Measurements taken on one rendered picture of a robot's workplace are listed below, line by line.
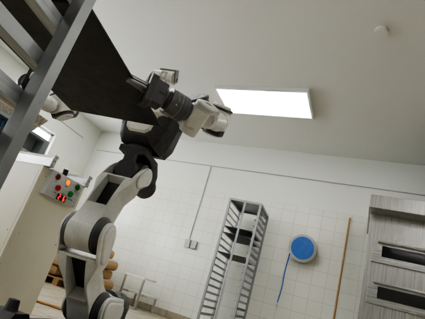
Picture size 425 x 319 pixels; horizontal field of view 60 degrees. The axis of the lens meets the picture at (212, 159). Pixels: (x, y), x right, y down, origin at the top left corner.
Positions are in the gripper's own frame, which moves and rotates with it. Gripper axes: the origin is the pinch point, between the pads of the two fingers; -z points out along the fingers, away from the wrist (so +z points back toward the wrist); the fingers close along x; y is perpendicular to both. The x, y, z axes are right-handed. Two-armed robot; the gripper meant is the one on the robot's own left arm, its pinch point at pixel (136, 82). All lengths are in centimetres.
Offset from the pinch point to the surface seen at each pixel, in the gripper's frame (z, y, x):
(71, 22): -23.8, 28.5, -10.6
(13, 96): -26.6, 27.5, -29.9
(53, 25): -26.4, 26.9, -12.5
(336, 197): 403, -250, 133
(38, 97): -22.9, 28.1, -28.2
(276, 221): 358, -316, 81
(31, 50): -27.6, 28.5, -20.6
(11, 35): -31.3, 32.3, -21.4
